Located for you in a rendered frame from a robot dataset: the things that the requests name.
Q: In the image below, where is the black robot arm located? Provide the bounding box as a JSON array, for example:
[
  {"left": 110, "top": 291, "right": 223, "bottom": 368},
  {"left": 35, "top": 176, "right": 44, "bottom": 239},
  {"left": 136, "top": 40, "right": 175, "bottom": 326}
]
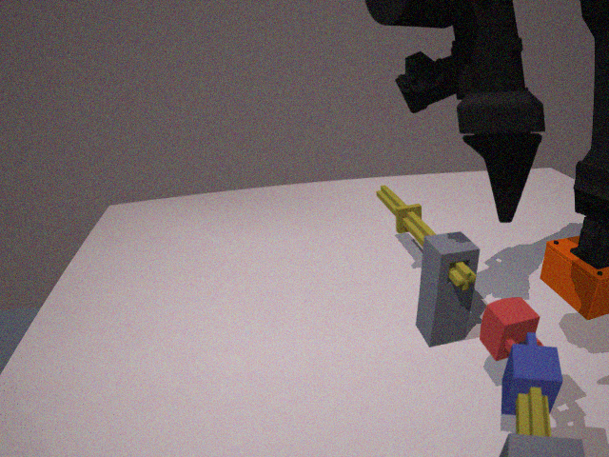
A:
[{"left": 365, "top": 0, "right": 609, "bottom": 269}]

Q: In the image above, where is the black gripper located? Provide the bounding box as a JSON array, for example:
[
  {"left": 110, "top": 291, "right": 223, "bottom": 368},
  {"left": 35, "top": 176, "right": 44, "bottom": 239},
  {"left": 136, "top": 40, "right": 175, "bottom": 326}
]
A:
[{"left": 454, "top": 26, "right": 545, "bottom": 223}]

